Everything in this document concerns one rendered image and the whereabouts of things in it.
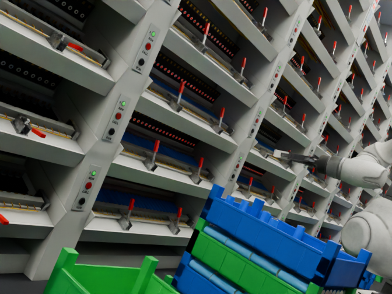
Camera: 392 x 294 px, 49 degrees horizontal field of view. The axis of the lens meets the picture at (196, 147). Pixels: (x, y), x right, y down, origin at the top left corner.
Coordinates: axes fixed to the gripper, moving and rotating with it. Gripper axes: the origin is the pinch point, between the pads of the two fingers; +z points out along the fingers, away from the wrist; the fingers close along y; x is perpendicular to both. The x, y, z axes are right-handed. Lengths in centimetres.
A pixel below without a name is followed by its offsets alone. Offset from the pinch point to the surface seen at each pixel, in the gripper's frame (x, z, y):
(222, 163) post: -11.5, 11.3, -27.4
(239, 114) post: 8.4, 10.3, -27.4
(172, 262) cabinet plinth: -53, 17, -32
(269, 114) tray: 13.6, 4.9, -12.7
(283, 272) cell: -32, -44, -92
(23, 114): -18, 13, -115
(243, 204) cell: -23, -28, -81
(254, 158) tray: -5.4, 7.5, -9.2
